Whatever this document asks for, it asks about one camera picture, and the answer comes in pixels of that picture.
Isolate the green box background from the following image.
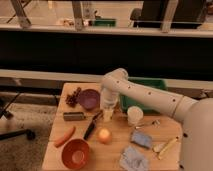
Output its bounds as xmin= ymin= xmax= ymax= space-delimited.
xmin=92 ymin=18 xmax=116 ymax=27

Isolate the red bowl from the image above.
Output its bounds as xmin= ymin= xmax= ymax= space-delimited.
xmin=61 ymin=139 xmax=90 ymax=170

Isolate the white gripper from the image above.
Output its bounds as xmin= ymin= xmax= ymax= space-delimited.
xmin=100 ymin=88 xmax=118 ymax=122

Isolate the black handled brush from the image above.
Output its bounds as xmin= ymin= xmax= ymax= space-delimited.
xmin=83 ymin=111 xmax=102 ymax=140

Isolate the dark grape bunch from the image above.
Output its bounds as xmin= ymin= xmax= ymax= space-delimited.
xmin=65 ymin=87 xmax=81 ymax=107

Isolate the blue grey cloth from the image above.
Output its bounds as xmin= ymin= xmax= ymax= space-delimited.
xmin=119 ymin=146 xmax=149 ymax=171

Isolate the metal spoon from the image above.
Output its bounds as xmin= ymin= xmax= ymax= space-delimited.
xmin=134 ymin=120 xmax=160 ymax=130

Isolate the green bin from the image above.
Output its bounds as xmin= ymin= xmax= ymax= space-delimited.
xmin=120 ymin=77 xmax=167 ymax=115

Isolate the white cup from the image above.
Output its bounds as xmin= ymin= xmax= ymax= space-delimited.
xmin=127 ymin=106 xmax=144 ymax=126

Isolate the blue sponge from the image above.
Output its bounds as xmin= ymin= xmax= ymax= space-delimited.
xmin=131 ymin=130 xmax=152 ymax=149

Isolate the black chair background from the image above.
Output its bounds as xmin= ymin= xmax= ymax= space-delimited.
xmin=130 ymin=0 xmax=207 ymax=29

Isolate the purple bowl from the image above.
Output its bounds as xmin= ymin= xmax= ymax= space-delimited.
xmin=77 ymin=89 xmax=100 ymax=110

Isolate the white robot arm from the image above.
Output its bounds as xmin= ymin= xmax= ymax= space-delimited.
xmin=101 ymin=68 xmax=213 ymax=171

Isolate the orange carrot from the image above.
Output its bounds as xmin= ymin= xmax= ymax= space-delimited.
xmin=54 ymin=126 xmax=76 ymax=148

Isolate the black office chair base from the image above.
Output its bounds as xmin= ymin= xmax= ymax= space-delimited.
xmin=0 ymin=94 xmax=36 ymax=141

